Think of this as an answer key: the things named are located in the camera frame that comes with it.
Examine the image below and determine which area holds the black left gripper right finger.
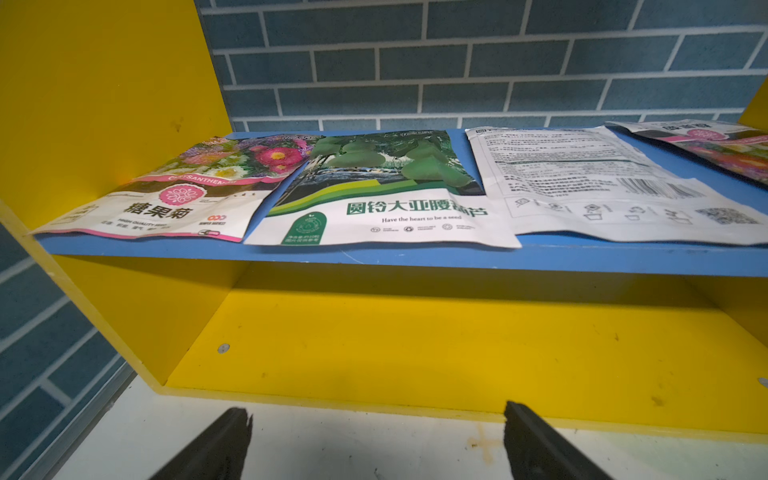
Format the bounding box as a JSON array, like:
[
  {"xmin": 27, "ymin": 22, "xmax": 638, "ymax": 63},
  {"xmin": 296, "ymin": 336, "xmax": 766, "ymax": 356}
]
[{"xmin": 503, "ymin": 401, "xmax": 610, "ymax": 480}]

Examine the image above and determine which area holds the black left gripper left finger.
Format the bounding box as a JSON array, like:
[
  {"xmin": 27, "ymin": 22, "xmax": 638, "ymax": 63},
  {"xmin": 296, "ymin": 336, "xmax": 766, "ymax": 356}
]
[{"xmin": 151, "ymin": 407, "xmax": 253, "ymax": 480}]

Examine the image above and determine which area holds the yellow wooden shelf unit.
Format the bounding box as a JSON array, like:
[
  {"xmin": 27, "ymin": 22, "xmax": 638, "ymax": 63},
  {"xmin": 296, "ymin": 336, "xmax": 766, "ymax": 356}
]
[{"xmin": 1, "ymin": 1, "xmax": 767, "ymax": 441}]

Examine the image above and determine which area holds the candy chrysanthemum seed bag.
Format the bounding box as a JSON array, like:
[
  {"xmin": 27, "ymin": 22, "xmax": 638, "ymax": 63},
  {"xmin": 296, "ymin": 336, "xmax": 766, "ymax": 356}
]
[{"xmin": 37, "ymin": 134, "xmax": 319, "ymax": 242}]

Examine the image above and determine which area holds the white back-side seed bag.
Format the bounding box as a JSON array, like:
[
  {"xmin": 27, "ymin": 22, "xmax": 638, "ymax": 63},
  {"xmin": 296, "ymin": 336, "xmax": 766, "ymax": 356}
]
[{"xmin": 466, "ymin": 127, "xmax": 767, "ymax": 246}]

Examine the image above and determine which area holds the green gourd seed bag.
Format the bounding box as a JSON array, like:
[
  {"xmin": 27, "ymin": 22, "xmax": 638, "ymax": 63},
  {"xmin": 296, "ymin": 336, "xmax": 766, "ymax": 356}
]
[{"xmin": 245, "ymin": 130, "xmax": 521, "ymax": 249}]

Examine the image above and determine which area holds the colourful flower seed bag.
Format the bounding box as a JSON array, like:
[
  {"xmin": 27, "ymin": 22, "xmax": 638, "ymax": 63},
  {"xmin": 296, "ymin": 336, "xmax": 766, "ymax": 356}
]
[{"xmin": 608, "ymin": 119, "xmax": 767, "ymax": 186}]

